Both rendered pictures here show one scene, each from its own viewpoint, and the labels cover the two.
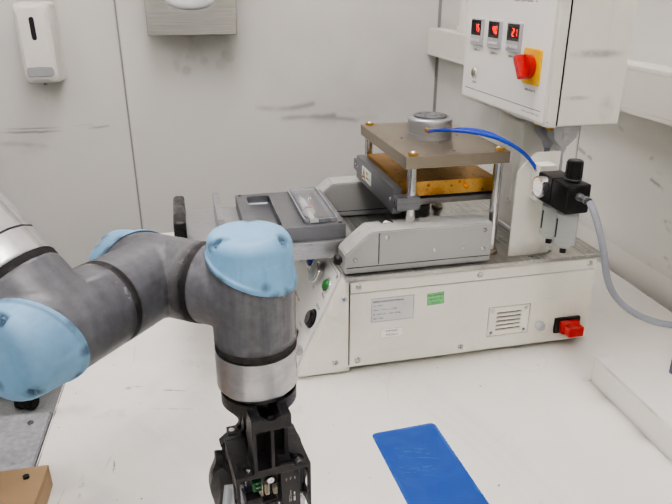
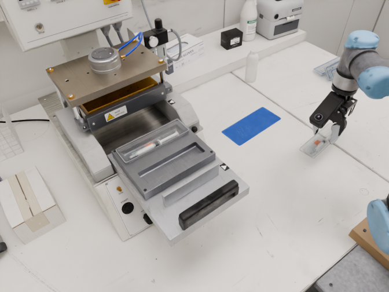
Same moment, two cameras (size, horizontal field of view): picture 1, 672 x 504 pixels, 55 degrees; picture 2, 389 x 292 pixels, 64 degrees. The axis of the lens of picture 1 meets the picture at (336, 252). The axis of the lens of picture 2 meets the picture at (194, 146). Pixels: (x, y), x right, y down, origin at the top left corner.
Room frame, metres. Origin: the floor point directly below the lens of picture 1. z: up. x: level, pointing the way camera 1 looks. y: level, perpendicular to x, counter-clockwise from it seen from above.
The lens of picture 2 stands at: (1.20, 0.60, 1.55)
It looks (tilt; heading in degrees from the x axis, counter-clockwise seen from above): 46 degrees down; 249
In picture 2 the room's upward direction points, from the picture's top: 2 degrees counter-clockwise
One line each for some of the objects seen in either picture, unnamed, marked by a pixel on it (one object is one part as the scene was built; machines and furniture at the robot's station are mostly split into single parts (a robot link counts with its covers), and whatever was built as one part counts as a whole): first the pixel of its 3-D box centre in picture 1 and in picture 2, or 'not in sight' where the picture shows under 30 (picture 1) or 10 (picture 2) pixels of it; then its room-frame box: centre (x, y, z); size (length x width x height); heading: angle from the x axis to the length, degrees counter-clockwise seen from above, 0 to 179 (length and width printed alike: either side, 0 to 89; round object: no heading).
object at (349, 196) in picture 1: (369, 194); (82, 141); (1.26, -0.07, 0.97); 0.25 x 0.05 x 0.07; 103
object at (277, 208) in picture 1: (287, 214); (163, 154); (1.08, 0.09, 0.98); 0.20 x 0.17 x 0.03; 13
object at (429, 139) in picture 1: (449, 152); (110, 66); (1.13, -0.20, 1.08); 0.31 x 0.24 x 0.13; 13
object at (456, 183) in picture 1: (428, 161); (112, 79); (1.14, -0.17, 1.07); 0.22 x 0.17 x 0.10; 13
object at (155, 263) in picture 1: (146, 280); (380, 75); (0.54, 0.17, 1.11); 0.11 x 0.11 x 0.08; 68
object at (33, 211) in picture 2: not in sight; (30, 203); (1.46, -0.07, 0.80); 0.19 x 0.13 x 0.09; 101
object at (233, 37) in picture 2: not in sight; (231, 39); (0.50, -0.64, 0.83); 0.09 x 0.06 x 0.07; 6
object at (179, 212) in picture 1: (179, 219); (209, 203); (1.04, 0.27, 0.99); 0.15 x 0.02 x 0.04; 13
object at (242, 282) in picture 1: (249, 288); (357, 54); (0.52, 0.08, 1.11); 0.09 x 0.08 x 0.11; 68
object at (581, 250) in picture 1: (440, 231); (115, 112); (1.15, -0.20, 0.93); 0.46 x 0.35 x 0.01; 103
